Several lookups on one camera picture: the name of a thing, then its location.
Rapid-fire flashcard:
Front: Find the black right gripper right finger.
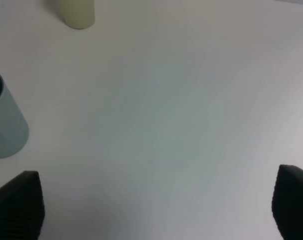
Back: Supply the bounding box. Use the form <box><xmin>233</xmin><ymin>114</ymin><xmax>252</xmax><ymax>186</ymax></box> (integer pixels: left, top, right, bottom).
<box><xmin>271</xmin><ymin>164</ymin><xmax>303</xmax><ymax>240</ymax></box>

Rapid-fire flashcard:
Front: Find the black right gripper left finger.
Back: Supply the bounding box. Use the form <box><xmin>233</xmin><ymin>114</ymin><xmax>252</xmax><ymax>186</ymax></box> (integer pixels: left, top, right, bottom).
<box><xmin>0</xmin><ymin>170</ymin><xmax>45</xmax><ymax>240</ymax></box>

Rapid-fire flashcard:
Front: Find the teal blue plastic cup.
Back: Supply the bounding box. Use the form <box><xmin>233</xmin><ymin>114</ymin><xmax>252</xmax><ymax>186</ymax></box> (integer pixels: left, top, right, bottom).
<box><xmin>0</xmin><ymin>75</ymin><xmax>30</xmax><ymax>159</ymax></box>

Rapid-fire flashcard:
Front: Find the pale green plastic cup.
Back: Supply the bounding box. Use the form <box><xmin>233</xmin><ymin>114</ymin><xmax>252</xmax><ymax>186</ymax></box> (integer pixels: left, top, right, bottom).
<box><xmin>58</xmin><ymin>0</ymin><xmax>96</xmax><ymax>30</ymax></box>

